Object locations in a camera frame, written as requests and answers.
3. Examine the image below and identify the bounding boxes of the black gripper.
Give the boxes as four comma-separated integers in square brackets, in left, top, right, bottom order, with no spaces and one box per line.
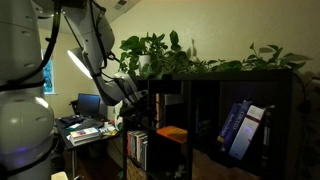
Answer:
[120,90,150,124]

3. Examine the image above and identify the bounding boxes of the orange book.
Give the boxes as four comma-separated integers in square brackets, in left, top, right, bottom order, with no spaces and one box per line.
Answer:
[156,126,188,144]

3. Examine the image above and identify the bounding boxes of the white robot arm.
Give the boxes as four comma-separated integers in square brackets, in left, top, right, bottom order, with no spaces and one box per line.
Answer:
[0,0,145,180]

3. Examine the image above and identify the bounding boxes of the tan upright book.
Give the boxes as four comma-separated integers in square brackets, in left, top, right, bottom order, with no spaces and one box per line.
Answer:
[156,93,163,128]

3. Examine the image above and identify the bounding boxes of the dark blue hardcover book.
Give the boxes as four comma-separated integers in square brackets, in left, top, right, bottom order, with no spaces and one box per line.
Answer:
[217,100,252,152]

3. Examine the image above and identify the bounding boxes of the row of lower shelf books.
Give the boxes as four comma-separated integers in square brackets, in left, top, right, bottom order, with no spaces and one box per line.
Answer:
[127,130,148,170]

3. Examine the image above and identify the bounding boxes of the laptop computer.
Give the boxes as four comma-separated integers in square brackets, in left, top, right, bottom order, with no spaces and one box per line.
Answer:
[76,93,100,116]

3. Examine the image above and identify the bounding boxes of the woven storage basket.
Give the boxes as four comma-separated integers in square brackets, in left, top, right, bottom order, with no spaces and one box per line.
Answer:
[126,159,147,180]

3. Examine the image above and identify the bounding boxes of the white plant pot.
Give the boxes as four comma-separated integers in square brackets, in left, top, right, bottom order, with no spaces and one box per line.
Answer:
[138,55,151,74]

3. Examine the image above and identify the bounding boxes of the stack of books on desk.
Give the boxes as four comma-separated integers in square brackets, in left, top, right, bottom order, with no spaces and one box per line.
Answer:
[70,127,101,146]

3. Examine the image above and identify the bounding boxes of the green pothos plant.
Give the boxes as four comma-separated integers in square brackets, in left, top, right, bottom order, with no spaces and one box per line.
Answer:
[119,30,309,79]

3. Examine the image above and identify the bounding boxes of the dark desk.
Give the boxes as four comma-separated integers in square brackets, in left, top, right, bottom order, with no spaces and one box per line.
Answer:
[54,118,119,179]

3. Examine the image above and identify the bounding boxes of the black cube bookshelf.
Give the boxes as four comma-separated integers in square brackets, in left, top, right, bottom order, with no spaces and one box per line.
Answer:
[123,70,293,180]

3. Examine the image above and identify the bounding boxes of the white desk lamp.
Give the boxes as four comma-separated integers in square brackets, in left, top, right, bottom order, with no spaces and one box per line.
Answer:
[67,48,91,79]

